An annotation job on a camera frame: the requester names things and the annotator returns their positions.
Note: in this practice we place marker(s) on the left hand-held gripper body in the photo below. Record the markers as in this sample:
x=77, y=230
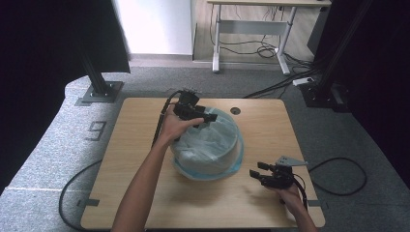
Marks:
x=188, y=108

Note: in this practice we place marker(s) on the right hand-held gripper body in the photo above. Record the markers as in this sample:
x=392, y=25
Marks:
x=280, y=177

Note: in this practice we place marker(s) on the white and blue plastic bag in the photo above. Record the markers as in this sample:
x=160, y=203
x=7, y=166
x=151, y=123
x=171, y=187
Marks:
x=222, y=124

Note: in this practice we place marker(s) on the person's right hand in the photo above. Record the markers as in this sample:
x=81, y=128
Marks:
x=290, y=195

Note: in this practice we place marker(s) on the person's left hand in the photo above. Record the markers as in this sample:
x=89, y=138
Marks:
x=172, y=129

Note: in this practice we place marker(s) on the dark round table grommet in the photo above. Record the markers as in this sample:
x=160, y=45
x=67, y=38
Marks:
x=235, y=111

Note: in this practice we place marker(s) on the black metal stand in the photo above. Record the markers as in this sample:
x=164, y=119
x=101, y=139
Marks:
x=322, y=96
x=101, y=93

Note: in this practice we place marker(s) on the white power strip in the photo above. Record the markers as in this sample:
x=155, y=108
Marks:
x=303, y=81

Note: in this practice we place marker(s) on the white-legged desk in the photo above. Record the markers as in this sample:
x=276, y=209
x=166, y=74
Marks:
x=251, y=27

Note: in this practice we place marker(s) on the black curtain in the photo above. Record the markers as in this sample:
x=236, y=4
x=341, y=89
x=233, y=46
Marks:
x=386, y=64
x=48, y=48

